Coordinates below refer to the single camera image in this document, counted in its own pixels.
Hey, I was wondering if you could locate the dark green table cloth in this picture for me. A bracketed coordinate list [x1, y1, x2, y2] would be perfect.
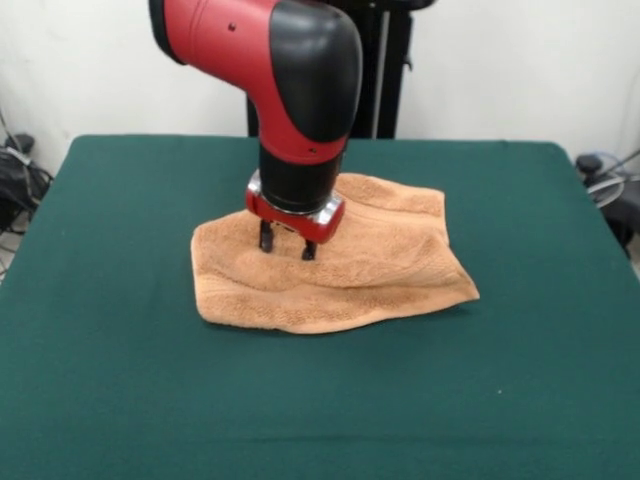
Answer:
[0, 133, 640, 480]

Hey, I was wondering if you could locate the black cable bundle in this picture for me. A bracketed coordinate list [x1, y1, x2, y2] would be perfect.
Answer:
[0, 148, 55, 236]

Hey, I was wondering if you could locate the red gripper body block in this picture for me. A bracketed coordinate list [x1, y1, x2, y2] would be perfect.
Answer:
[244, 169, 347, 245]

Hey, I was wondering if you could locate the orange terry towel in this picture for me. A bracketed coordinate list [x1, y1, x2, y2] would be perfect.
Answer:
[190, 172, 481, 335]

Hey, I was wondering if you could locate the black equipment block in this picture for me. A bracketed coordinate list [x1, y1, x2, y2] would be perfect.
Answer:
[597, 187, 640, 261]

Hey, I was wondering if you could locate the black robot pedestal frame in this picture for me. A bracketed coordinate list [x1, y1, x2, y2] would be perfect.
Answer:
[244, 0, 436, 140]

